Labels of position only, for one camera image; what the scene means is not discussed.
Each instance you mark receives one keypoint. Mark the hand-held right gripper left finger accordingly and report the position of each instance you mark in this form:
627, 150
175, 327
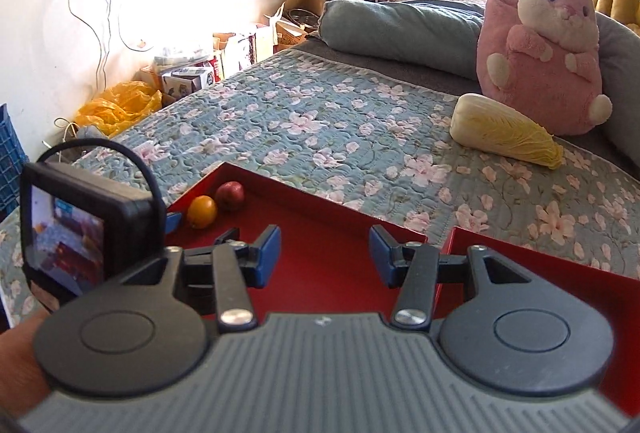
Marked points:
264, 258

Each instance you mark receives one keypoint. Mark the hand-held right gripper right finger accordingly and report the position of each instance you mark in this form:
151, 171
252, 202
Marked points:
384, 258

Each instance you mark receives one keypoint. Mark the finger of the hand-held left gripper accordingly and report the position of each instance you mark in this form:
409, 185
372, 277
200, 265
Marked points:
173, 222

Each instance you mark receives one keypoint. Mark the yellow orange citrus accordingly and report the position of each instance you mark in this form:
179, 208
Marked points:
202, 212

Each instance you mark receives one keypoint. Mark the red tray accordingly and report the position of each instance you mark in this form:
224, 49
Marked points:
320, 258
575, 283

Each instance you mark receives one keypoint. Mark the red apple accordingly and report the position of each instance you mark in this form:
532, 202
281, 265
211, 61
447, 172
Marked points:
230, 196

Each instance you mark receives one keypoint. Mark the person's left forearm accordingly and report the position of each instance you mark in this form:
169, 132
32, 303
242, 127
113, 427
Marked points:
20, 363

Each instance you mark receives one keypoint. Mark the blue plastic crate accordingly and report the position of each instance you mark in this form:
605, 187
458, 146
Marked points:
11, 158

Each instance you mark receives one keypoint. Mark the yellow plastic bag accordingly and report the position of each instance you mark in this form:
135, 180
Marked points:
120, 105

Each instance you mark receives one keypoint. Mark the white printed box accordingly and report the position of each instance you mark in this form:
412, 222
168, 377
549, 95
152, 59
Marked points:
187, 80

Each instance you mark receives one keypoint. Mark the floral quilted bedspread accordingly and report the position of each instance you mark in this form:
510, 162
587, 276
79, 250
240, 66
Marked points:
325, 123

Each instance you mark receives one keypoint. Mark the napa cabbage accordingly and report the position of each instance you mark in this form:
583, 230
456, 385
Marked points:
500, 130

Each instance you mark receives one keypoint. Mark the small cardboard box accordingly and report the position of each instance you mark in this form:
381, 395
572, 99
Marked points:
232, 53

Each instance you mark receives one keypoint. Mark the open cardboard box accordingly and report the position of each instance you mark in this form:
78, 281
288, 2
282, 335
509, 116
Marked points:
300, 13

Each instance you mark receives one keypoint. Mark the pink plush hamster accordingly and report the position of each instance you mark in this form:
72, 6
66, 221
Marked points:
540, 63

